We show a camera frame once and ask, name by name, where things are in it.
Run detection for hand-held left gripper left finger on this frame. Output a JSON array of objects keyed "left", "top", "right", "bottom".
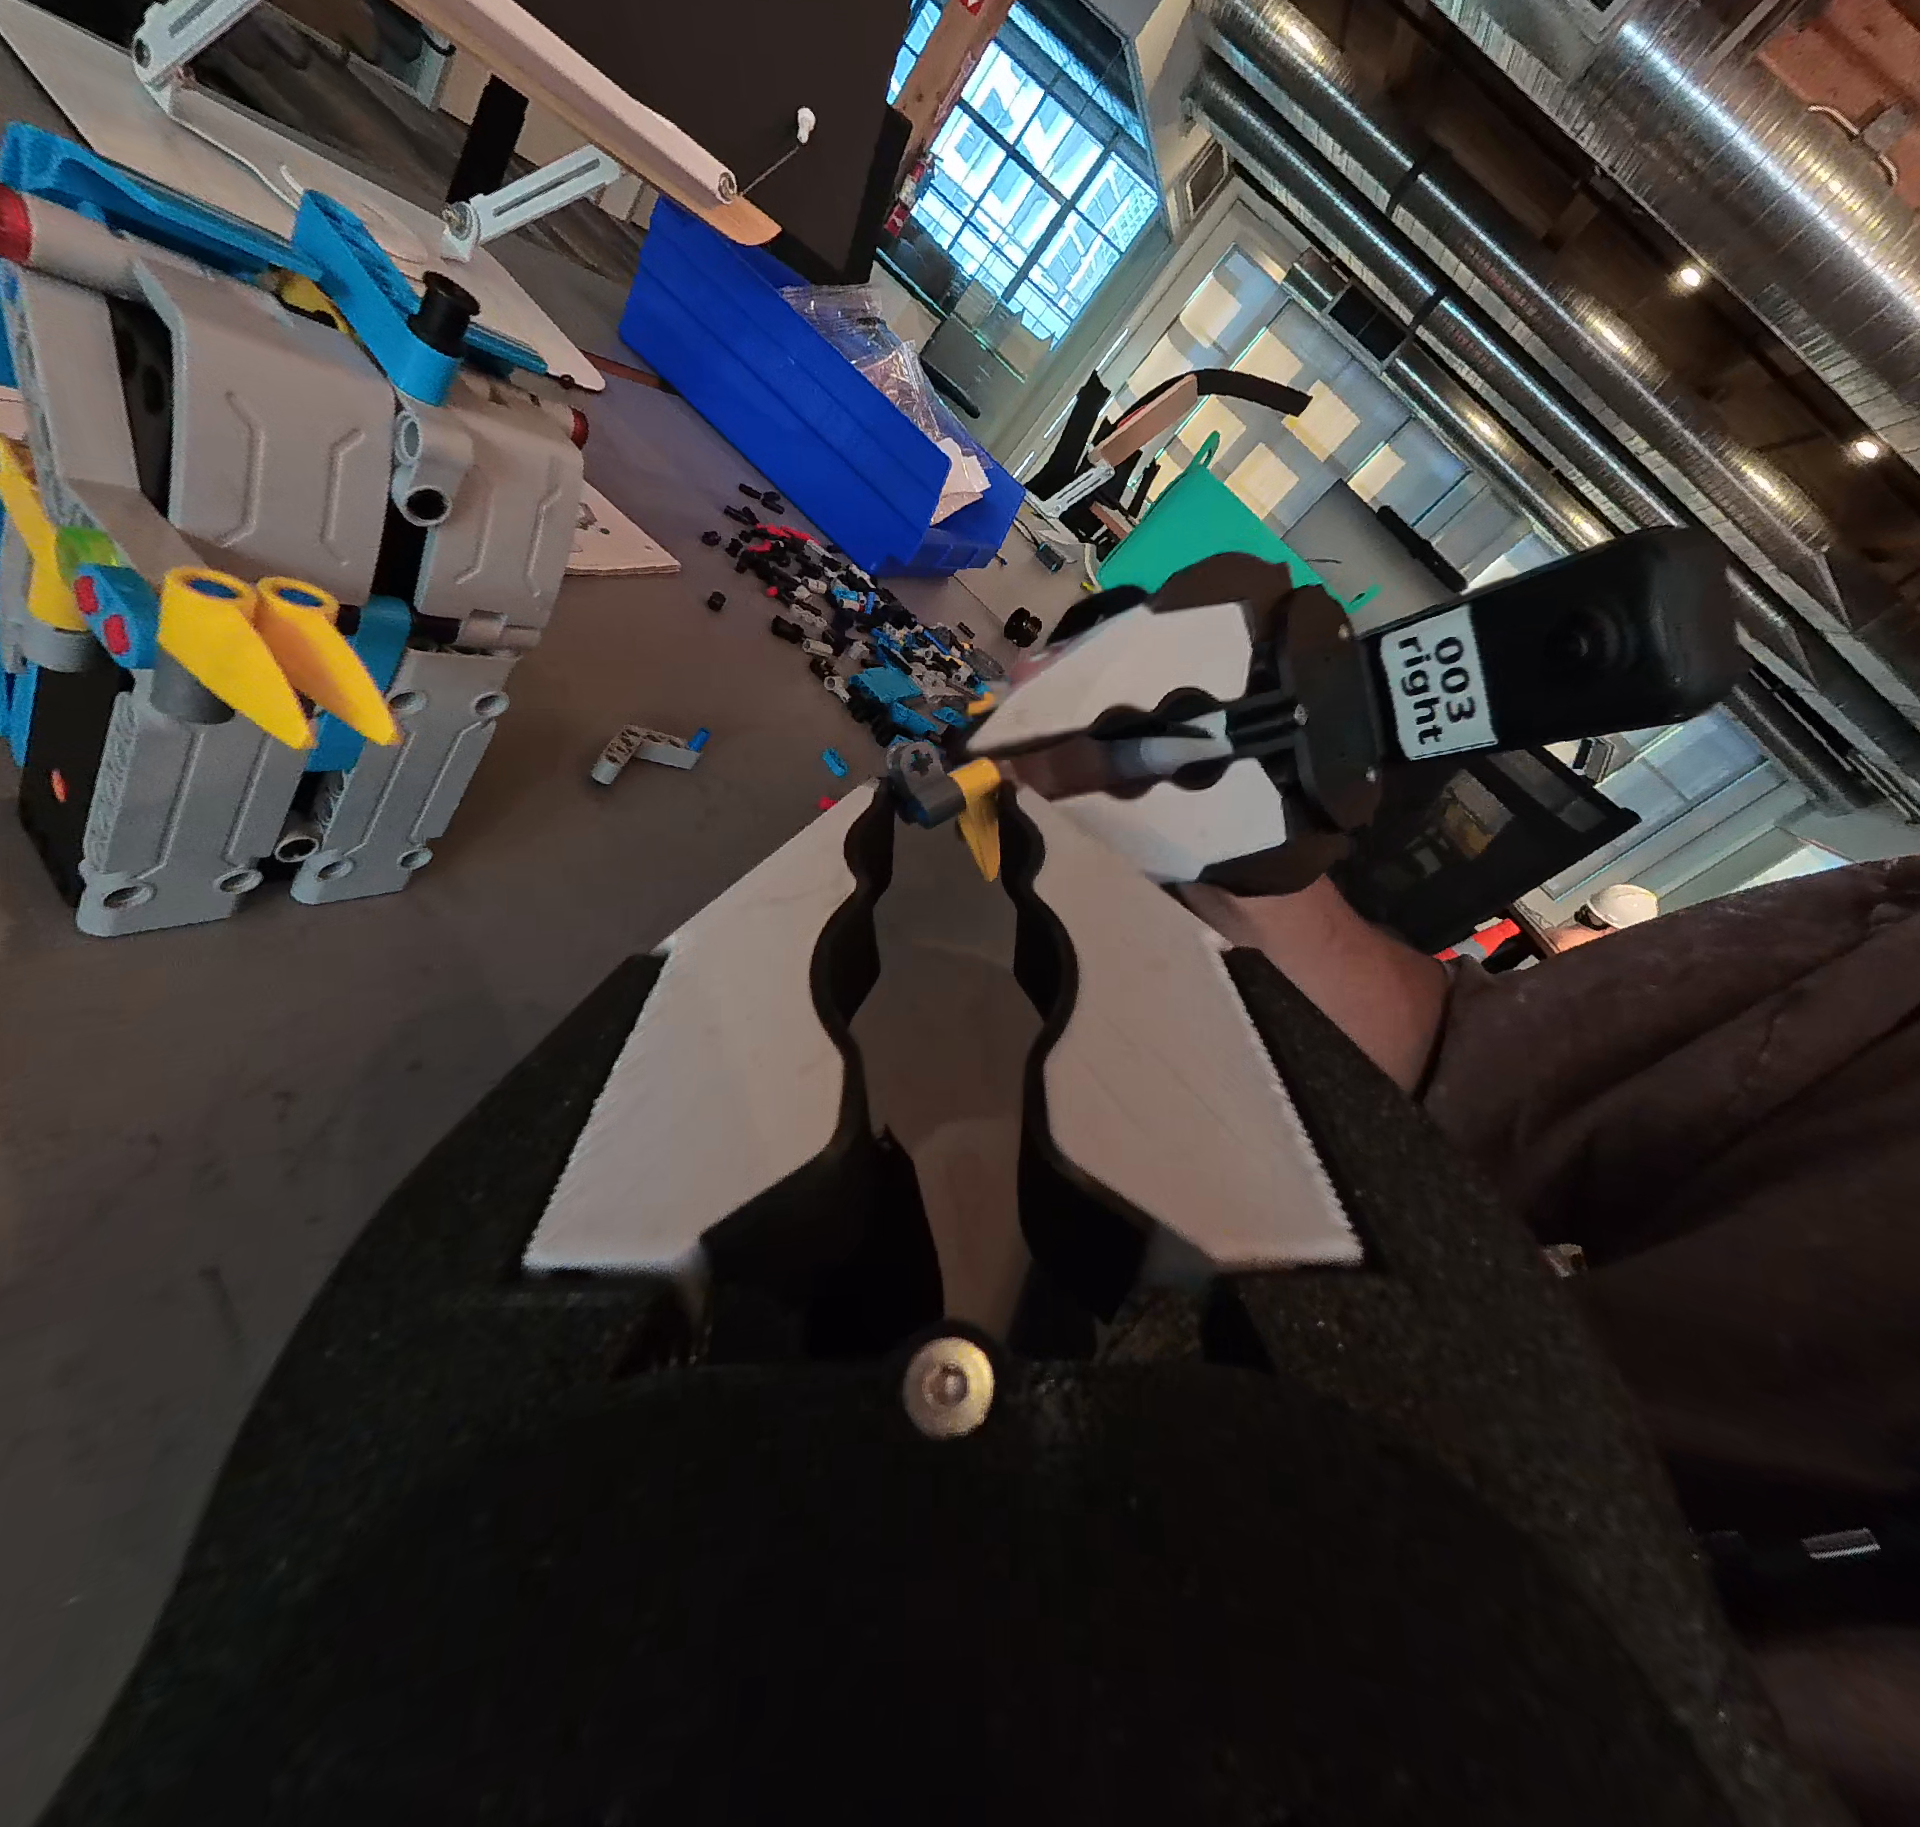
[{"left": 523, "top": 785, "right": 901, "bottom": 1277}]

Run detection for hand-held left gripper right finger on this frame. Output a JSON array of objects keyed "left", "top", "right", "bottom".
[{"left": 996, "top": 792, "right": 1366, "bottom": 1277}]

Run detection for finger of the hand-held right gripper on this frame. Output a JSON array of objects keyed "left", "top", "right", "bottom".
[
  {"left": 1020, "top": 762, "right": 1295, "bottom": 894},
  {"left": 967, "top": 597, "right": 1261, "bottom": 758}
]

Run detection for yellow claw brick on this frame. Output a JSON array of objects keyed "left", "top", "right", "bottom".
[{"left": 951, "top": 757, "right": 1007, "bottom": 885}]

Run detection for grey blue brick robot model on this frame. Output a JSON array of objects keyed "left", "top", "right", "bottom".
[{"left": 0, "top": 125, "right": 590, "bottom": 940}]

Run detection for teal tote bag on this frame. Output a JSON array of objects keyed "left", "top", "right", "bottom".
[{"left": 1094, "top": 432, "right": 1381, "bottom": 614}]

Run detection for pile of small brick pieces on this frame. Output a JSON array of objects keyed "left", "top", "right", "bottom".
[{"left": 705, "top": 484, "right": 1010, "bottom": 749}]

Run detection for grey angled beam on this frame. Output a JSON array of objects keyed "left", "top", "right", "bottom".
[{"left": 590, "top": 725, "right": 709, "bottom": 788}]

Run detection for clear plastic bags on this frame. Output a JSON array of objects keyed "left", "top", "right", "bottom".
[{"left": 779, "top": 282, "right": 992, "bottom": 525}]

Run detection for blue plastic bin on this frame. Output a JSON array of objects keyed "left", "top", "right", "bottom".
[{"left": 617, "top": 197, "right": 1027, "bottom": 579}]

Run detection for instruction booklet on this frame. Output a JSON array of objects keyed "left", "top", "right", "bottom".
[{"left": 557, "top": 498, "right": 684, "bottom": 579}]

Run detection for black board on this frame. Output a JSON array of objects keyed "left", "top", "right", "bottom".
[{"left": 420, "top": 0, "right": 938, "bottom": 284}]

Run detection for person's brown clothing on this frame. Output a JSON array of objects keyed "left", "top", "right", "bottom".
[{"left": 1560, "top": 1227, "right": 1920, "bottom": 1827}]

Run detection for white folding stand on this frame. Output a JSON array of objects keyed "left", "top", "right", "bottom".
[{"left": 0, "top": 0, "right": 781, "bottom": 397}]

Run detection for silver ventilation duct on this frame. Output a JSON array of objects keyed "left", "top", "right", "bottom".
[{"left": 1192, "top": 0, "right": 1920, "bottom": 749}]

